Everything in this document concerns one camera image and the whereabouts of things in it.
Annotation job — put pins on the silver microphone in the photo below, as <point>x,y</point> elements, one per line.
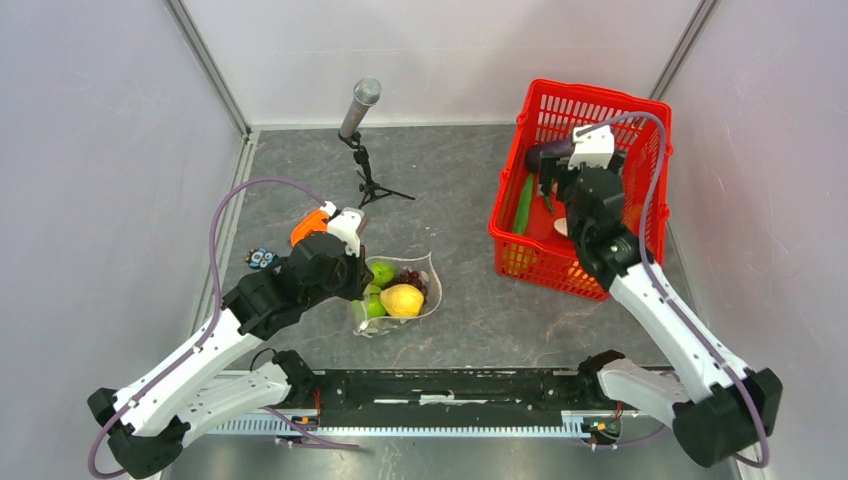
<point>366,93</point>

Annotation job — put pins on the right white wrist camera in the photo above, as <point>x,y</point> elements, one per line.
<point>593,146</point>

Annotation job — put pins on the green apple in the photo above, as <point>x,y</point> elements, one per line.
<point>383,272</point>
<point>374,307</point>

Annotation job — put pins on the yellow lemon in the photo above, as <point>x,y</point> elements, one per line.
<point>402,301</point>

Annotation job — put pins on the dark red grape bunch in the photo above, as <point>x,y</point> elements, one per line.
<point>413,278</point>

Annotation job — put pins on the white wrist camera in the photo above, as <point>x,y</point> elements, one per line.
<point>593,146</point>
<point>346,224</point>

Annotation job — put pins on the clear dotted zip bag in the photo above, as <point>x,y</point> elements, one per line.
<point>383,325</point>

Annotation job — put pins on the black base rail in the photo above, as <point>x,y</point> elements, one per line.
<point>450,402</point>

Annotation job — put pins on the purple eggplant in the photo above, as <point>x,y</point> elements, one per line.
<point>555,149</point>

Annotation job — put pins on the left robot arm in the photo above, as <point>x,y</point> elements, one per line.
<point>148,423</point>

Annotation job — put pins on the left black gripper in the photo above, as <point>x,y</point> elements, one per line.
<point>361,276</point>

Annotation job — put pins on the blue owl toy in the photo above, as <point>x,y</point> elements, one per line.
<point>259,258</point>

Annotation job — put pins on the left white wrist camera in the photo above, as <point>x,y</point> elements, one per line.
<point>346,224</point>

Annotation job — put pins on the black mini tripod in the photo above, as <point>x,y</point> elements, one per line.
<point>371,190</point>

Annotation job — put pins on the white mushroom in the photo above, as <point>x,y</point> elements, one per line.
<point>561,227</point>

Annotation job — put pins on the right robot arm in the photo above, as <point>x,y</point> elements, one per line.
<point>715,404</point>

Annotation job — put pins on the green cucumber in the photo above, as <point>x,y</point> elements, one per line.
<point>523,208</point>

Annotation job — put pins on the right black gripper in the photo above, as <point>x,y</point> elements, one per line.
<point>556,166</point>

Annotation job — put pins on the red plastic basket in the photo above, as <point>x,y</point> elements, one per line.
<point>551,110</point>

